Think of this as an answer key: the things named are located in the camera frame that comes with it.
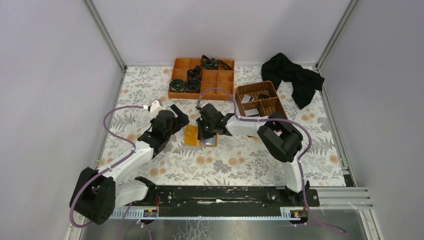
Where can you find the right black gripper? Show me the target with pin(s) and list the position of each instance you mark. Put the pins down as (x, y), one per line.
(205, 124)

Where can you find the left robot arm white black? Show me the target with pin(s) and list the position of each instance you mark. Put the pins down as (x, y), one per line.
(98, 192)

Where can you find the rolled black belt upper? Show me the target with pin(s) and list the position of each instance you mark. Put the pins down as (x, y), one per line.
(195, 73)

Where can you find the brown wicker basket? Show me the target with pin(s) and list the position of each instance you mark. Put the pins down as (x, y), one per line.
(266, 107)

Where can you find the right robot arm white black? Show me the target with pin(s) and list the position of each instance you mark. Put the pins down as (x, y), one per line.
(281, 138)

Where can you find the black card in basket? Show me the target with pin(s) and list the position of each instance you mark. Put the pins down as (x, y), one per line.
(263, 96)

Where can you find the floral patterned table mat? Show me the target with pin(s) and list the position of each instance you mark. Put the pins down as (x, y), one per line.
(235, 161)

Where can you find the cards stack in basket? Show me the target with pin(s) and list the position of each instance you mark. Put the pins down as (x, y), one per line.
(254, 112)

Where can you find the black crumpled cloth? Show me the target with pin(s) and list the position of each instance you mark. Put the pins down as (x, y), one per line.
(304, 82)

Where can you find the orange wooden divided tray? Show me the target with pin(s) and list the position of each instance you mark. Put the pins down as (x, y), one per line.
(214, 79)

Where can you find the rolled dark belt left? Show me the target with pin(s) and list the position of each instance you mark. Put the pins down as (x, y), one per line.
(177, 85)

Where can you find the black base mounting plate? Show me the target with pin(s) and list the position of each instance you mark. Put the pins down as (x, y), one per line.
(252, 202)

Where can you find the rolled black belt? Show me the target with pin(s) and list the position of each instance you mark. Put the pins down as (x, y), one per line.
(195, 73)
(193, 85)

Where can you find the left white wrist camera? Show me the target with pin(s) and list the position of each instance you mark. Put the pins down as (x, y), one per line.
(154, 108)

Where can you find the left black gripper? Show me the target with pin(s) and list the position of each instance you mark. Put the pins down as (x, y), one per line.
(175, 122)

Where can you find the loose dark belt top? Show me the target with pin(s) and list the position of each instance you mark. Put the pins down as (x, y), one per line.
(213, 64)

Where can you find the rolled black belt middle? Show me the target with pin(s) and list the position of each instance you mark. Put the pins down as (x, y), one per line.
(193, 85)

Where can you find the silver card in basket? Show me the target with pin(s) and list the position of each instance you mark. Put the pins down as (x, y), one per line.
(247, 99)

